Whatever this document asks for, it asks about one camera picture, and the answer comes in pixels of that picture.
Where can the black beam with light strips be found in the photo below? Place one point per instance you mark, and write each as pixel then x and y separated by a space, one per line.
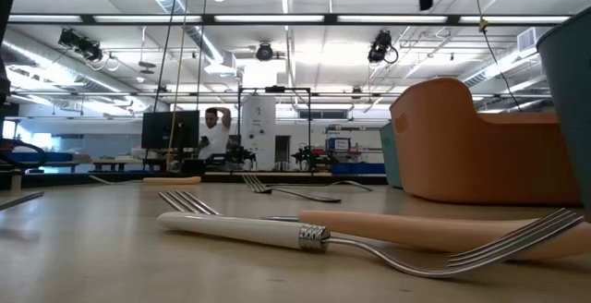
pixel 330 18

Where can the white air vent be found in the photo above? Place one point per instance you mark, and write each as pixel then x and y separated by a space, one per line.
pixel 526 39

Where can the green teal plastic bin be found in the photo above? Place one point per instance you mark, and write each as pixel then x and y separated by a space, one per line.
pixel 391 155

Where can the orange plastic bin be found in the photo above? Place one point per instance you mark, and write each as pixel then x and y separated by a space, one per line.
pixel 485 155

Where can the dark teal plastic bin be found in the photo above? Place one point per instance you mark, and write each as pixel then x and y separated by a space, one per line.
pixel 572 86

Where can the blue and white sign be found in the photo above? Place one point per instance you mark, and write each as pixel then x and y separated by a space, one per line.
pixel 339 144

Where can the blue storage crate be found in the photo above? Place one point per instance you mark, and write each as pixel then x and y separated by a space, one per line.
pixel 358 168

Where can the white column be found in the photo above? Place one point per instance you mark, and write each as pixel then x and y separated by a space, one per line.
pixel 258 123

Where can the person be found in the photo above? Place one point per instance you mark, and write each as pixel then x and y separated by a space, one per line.
pixel 216 139

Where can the person's black phone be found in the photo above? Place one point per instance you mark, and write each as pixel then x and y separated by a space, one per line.
pixel 203 140

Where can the black computer monitor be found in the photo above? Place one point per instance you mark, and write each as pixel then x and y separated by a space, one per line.
pixel 157 129

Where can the background work table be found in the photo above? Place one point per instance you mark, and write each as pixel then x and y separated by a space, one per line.
pixel 115 162

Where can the black hanging camera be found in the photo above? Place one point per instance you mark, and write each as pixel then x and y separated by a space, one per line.
pixel 381 44

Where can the round black overhead camera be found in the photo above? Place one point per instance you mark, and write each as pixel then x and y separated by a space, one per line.
pixel 264 52

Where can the black table frame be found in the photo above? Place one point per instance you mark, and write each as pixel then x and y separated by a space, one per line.
pixel 221 178

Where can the silver ventilation duct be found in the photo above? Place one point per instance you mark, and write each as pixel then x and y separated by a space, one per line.
pixel 27 49

